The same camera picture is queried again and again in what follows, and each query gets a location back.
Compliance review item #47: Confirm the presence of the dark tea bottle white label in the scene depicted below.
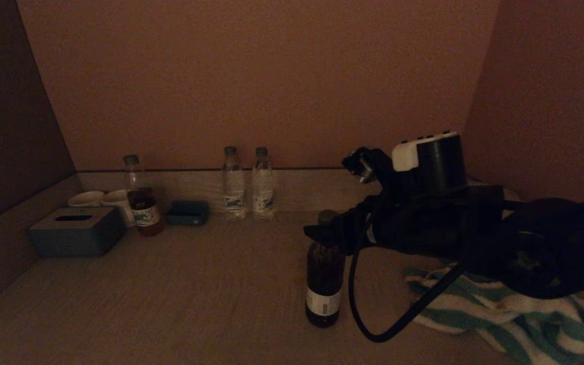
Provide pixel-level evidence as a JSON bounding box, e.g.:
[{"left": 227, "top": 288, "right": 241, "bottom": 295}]
[{"left": 305, "top": 210, "right": 346, "bottom": 328}]

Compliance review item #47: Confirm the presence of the teal white striped towel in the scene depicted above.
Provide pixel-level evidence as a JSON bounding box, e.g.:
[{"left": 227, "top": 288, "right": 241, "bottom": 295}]
[{"left": 405, "top": 266, "right": 584, "bottom": 365}]

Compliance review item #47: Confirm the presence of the clear water bottle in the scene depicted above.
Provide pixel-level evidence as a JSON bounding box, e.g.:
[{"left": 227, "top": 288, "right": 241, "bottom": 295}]
[
  {"left": 222, "top": 147, "right": 246, "bottom": 219},
  {"left": 252, "top": 147, "right": 275, "bottom": 219}
]

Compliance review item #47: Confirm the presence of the small blue tray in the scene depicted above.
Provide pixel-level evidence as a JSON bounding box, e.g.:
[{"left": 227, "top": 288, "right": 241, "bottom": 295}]
[{"left": 166, "top": 201, "right": 210, "bottom": 227}]

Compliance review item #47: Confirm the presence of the half-full tea bottle blue label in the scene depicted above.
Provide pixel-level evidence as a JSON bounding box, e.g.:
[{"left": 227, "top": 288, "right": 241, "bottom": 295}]
[{"left": 123, "top": 155, "right": 164, "bottom": 237}]

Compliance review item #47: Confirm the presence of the blue-grey tissue box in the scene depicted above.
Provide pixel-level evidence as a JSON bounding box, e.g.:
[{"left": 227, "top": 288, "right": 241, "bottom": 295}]
[{"left": 28, "top": 206, "right": 124, "bottom": 258}]

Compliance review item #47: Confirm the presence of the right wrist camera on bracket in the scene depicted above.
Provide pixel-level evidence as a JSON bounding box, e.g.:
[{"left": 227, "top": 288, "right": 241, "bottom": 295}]
[{"left": 342, "top": 147, "right": 394, "bottom": 191}]

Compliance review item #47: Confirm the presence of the white mug with handle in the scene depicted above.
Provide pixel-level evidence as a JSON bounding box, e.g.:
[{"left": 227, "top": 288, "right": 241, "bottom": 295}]
[{"left": 102, "top": 190, "right": 136, "bottom": 228}]

